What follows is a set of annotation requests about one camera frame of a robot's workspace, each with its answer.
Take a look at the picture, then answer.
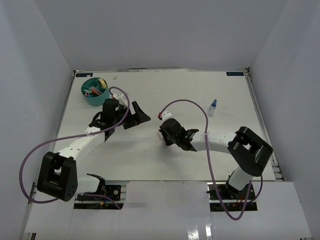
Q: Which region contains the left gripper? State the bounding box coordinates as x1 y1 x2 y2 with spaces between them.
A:
112 101 151 130

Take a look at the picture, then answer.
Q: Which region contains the masking tape roll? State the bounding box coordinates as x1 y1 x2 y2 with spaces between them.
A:
98 78 108 89

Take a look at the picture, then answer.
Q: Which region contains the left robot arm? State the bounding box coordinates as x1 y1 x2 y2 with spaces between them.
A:
36 98 151 202

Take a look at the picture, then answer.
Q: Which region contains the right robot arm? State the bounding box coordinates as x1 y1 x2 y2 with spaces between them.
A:
159 118 273 200

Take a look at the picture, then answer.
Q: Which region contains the teal round organizer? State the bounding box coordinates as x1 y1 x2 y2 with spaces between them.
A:
80 77 110 106

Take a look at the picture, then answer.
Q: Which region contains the blue spray bottle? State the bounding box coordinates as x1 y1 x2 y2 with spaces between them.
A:
207 99 217 117

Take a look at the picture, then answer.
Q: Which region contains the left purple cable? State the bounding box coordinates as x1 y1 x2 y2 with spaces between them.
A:
19 86 131 210

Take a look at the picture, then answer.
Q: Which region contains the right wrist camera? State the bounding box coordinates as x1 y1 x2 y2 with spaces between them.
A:
157 110 173 122

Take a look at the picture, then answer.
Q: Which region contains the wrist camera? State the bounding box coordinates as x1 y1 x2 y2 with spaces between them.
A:
110 93 128 107
157 110 173 122

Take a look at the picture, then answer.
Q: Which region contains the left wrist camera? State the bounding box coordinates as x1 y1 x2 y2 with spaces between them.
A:
110 93 128 107

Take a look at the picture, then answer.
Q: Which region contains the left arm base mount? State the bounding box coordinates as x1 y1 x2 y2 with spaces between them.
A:
73 184 126 210

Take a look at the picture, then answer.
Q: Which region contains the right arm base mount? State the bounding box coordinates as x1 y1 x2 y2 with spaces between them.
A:
206 183 258 212

